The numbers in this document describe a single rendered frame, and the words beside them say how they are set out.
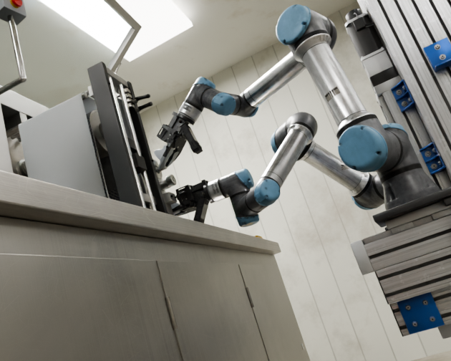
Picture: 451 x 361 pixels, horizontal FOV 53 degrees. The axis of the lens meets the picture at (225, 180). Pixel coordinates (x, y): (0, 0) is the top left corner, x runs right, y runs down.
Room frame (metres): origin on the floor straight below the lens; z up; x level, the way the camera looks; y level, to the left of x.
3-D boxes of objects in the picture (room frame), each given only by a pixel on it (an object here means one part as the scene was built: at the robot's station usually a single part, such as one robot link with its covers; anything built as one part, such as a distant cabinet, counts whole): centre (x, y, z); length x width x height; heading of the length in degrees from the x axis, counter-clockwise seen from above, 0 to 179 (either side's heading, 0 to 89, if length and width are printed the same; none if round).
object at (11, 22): (1.02, 0.42, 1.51); 0.02 x 0.02 x 0.20
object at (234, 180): (1.53, -0.03, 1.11); 0.11 x 0.08 x 0.09; 75
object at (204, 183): (1.57, 0.12, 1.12); 0.12 x 0.08 x 0.09; 75
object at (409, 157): (1.27, -0.47, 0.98); 0.13 x 0.12 x 0.14; 139
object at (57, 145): (1.26, 0.48, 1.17); 0.34 x 0.05 x 0.54; 75
